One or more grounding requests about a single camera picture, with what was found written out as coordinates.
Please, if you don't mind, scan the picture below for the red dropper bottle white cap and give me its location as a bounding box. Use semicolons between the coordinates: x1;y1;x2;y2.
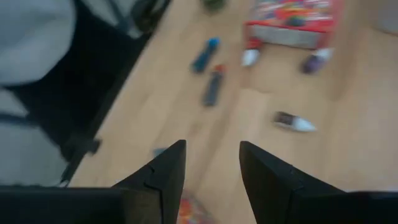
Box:
241;37;264;68

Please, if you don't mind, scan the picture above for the purple dropper bottle white cap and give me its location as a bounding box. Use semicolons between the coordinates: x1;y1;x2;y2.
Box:
300;47;336;75

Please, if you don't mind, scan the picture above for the green-label oregano glass jar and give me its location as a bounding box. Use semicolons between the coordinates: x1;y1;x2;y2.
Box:
202;0;227;12

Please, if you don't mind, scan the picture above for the blue gel tube blue cap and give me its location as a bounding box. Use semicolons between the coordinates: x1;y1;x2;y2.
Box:
190;36;222;75

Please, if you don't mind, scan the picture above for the dark gel tube red cap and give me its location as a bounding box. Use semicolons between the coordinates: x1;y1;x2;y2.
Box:
201;63;227;108

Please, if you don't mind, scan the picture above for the black aluminium table frame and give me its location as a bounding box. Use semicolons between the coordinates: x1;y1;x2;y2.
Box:
0;0;172;187

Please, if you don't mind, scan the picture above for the red Froot Loops box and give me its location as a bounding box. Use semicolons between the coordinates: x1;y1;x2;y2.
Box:
244;0;338;50

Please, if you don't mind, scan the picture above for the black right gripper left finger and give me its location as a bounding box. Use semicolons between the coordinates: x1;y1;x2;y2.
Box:
111;139;187;224

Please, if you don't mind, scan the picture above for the dark dropper bottle white cap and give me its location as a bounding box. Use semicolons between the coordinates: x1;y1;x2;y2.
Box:
272;111;317;133

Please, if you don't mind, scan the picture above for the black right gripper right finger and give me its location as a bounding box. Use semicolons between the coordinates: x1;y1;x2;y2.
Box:
238;141;348;224

